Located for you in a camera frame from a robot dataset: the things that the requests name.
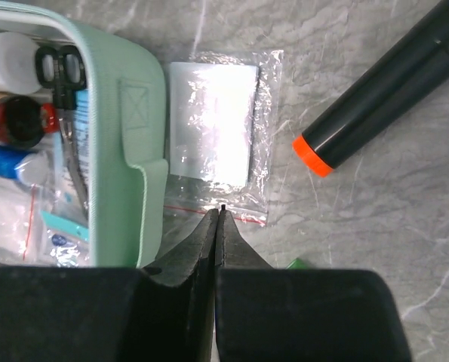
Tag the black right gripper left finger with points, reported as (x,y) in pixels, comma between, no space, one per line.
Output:
(161,312)

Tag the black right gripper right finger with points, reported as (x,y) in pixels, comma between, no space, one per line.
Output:
(300,314)

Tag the white gauze pad packet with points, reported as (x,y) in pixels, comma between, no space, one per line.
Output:
(17,207)

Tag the blue white mask packet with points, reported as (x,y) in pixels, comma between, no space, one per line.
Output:
(79,151)

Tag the mint green medicine case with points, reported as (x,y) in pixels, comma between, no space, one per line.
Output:
(126,141)

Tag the clear plaster strip packet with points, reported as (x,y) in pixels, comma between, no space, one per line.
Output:
(223,110)

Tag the blue white bandage roll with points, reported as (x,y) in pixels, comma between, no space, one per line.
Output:
(26,167)

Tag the small red bottle cap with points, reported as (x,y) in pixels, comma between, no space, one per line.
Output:
(48,115)

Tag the brown orange syrup bottle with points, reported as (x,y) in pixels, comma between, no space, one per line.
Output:
(20,121)

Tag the black binder clip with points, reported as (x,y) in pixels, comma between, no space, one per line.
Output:
(62,71)

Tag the white medicine bottle green label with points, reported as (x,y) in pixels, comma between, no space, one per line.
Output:
(17,64)

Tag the green plastic clip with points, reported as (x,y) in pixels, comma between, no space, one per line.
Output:
(299,263)

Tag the black tube orange cap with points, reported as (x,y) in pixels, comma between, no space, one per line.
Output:
(416,65)

